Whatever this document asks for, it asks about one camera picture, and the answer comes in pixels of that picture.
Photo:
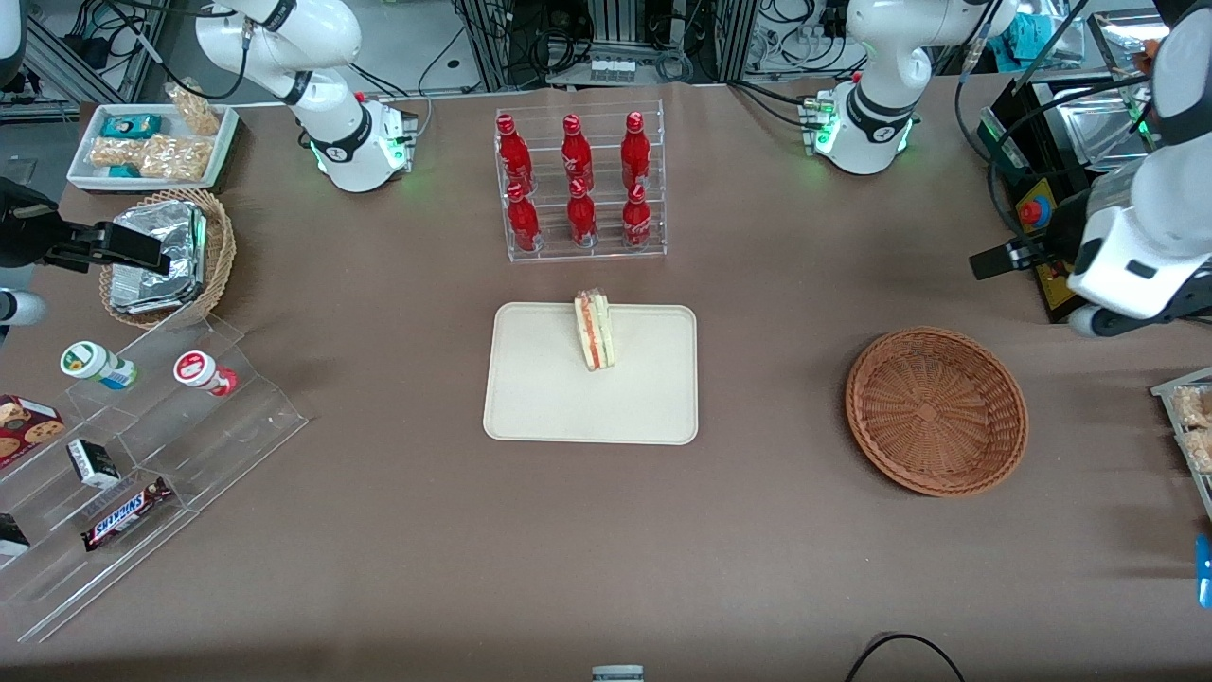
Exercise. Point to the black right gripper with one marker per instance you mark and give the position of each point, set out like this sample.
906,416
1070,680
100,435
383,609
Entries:
21,237

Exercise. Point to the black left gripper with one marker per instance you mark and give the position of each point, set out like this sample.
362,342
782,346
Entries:
1058,238

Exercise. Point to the triangular sandwich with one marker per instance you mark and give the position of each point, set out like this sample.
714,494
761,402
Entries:
595,332

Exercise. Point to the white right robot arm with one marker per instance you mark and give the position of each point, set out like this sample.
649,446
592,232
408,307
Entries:
350,142

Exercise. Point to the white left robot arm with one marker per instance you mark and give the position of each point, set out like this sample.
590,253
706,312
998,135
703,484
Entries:
876,114

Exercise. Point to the white rectangular snack tray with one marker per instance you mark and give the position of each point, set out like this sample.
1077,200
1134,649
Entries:
90,175

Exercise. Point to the light tan wicker basket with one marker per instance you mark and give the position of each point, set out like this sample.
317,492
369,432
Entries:
220,256

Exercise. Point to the round brown wicker basket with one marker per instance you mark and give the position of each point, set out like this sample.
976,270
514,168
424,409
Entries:
933,412

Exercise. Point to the metal tray with snacks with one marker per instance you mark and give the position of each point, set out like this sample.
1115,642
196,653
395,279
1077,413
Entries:
1174,388

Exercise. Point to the beige rectangular tray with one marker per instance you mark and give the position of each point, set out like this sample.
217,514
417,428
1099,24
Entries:
540,388

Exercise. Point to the silver foil wrapped packet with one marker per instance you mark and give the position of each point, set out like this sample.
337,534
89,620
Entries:
161,227

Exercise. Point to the red emergency stop button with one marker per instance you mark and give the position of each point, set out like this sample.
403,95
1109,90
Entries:
1034,212

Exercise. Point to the small teal snack pack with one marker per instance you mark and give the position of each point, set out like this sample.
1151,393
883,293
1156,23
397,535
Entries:
125,171

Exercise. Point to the wrapped peanut brittle bar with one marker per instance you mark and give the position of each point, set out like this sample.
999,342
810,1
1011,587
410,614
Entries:
115,152

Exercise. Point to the large wrapped peanut brittle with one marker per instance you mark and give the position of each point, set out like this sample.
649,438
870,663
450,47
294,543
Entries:
178,158

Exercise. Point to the black food warmer machine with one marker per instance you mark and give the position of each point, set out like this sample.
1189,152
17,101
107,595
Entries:
1018,152

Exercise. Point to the green lid yogurt cup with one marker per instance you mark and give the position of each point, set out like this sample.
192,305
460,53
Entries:
90,363

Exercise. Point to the teal snack box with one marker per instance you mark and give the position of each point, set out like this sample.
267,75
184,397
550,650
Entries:
131,126

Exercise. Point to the red lid yogurt cup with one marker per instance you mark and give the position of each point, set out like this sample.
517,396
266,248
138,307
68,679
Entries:
199,369

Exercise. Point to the clear bag of puffed snacks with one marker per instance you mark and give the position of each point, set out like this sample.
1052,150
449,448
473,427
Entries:
197,112

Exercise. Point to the stainless steel pan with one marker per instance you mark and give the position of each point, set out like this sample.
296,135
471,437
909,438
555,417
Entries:
1098,109

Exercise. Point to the red cookie box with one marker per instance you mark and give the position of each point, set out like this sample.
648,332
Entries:
24,431

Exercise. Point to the clear acrylic step shelf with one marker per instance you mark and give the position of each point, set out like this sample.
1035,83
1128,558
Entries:
218,445

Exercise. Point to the small black white box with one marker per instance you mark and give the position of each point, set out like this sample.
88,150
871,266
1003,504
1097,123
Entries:
92,464

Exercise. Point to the clear wrapped rice snack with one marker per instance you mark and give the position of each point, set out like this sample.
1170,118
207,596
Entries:
1201,450
1193,405

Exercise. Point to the brown snickers bar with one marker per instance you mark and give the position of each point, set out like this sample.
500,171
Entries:
126,514

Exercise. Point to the blue plastic object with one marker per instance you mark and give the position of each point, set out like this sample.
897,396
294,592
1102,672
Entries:
1204,573

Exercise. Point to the red cola bottle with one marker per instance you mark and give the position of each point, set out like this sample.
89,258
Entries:
575,152
523,223
636,220
635,150
514,152
581,218

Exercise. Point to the clear acrylic bottle rack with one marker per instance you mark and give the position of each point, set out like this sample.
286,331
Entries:
606,256

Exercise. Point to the grey connector block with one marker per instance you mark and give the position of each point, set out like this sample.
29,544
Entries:
613,70

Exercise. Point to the small grey device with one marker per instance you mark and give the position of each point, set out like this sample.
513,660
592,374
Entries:
617,673

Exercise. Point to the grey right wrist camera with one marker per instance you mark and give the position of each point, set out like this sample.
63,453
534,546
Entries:
19,308

